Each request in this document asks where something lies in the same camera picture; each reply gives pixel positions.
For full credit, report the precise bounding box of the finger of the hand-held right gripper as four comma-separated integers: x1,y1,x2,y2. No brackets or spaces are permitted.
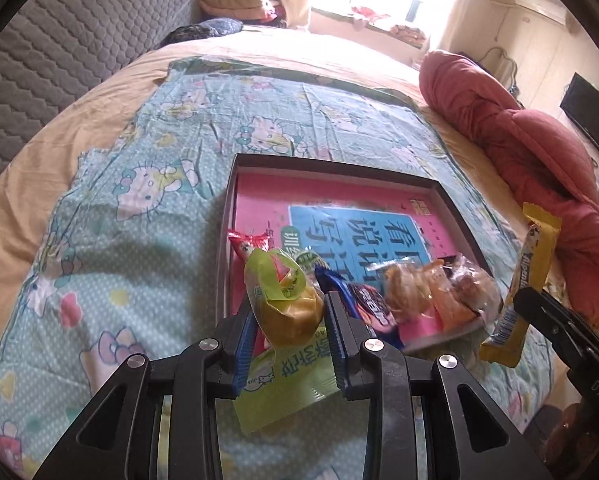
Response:
512,287,599,411

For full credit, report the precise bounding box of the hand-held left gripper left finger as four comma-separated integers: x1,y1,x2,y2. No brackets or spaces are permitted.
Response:
32,302,257,480

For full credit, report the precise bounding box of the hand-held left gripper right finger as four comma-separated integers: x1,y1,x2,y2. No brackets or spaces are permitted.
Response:
324,290,553,480

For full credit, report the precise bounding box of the blue cookie packet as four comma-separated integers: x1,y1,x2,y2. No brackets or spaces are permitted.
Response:
313,265,405,351

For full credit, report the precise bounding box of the green packet yellow cake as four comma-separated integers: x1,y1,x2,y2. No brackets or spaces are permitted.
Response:
232,246,340,436

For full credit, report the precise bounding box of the yellow candy bar packet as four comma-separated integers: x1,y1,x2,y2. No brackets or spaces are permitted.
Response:
479,202,563,367

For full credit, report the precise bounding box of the round cookie green label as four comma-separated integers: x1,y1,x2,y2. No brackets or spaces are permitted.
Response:
294,250,330,276

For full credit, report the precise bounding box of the clear brown pastry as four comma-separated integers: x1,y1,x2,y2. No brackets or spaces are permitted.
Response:
447,255,504,321

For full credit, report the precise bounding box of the clear golden pastry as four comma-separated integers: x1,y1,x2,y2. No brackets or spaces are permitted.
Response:
382,259,437,323

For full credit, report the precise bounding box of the orange biscuit packet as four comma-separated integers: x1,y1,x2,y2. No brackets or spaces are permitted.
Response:
427,260,473,331

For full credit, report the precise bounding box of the red candy bar packet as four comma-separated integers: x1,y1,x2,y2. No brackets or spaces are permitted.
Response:
228,229,275,266

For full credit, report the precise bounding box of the shallow cardboard box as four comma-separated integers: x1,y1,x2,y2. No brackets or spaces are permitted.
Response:
214,152,505,353

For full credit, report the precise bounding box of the person's right hand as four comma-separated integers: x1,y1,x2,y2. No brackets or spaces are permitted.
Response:
549,402,587,471

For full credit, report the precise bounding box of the pink quilt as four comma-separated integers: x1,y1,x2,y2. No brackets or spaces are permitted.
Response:
419,50,599,328

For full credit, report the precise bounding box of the cat print blanket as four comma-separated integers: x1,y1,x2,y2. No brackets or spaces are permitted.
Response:
0,55,555,480

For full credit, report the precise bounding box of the black television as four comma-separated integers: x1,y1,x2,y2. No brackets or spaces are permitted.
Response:
559,72,599,161

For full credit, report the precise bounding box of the dark bag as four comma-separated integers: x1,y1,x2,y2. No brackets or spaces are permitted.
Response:
457,47,523,96

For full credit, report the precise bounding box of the beige bed sheet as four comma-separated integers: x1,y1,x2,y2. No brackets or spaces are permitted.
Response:
0,25,575,411

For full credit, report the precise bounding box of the white air conditioner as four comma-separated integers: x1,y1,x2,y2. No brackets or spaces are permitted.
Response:
514,0,567,26

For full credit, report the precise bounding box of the pink patterned cloth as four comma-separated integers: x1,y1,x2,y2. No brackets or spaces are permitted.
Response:
389,22,427,51

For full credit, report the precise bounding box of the dark blue pillow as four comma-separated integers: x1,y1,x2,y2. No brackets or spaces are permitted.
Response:
164,17,242,46

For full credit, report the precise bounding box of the red cloth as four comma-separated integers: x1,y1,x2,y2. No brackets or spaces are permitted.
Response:
352,5,385,23

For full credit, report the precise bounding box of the grey quilted headboard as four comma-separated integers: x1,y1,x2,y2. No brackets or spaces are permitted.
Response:
0,0,207,201

